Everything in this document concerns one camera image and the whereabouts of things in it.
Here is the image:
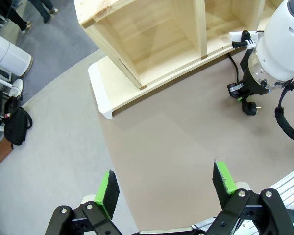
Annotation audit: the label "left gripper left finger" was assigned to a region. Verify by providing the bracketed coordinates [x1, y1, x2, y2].
[45, 169, 124, 235]

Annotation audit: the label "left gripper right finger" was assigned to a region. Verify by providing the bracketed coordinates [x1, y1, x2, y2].
[205, 159, 294, 235]

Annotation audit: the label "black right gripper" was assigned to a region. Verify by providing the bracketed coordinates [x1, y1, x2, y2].
[226, 48, 272, 104]

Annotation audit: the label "black power cable with plug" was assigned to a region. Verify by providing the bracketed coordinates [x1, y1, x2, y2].
[226, 52, 263, 117]

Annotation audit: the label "wooden riser with white legs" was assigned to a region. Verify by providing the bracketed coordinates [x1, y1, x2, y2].
[88, 47, 247, 120]

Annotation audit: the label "light wooden compartment shelf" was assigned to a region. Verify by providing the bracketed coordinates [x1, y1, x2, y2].
[73, 0, 285, 90]

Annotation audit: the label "brown flat board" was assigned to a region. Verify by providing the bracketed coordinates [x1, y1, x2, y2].
[0, 138, 14, 165]

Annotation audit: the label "black backpack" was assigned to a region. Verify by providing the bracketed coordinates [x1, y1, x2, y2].
[3, 107, 33, 146]

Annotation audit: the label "white stand fixture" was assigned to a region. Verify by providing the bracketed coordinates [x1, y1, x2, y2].
[0, 70, 24, 99]

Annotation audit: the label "white cylindrical air purifier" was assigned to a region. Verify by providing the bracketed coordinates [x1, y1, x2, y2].
[0, 31, 33, 77]

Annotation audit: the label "person in red and blue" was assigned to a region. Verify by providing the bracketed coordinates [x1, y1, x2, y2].
[28, 0, 59, 24]

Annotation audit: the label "person's legs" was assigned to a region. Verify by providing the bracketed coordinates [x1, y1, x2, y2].
[0, 0, 32, 34]

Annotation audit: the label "black braided cable sleeve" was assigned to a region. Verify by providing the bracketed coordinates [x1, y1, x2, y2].
[274, 70, 294, 146]

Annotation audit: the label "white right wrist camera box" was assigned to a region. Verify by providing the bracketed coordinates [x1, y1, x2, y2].
[229, 30, 258, 49]

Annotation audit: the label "aluminium table frame rail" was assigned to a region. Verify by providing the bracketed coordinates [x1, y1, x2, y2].
[191, 163, 294, 235]

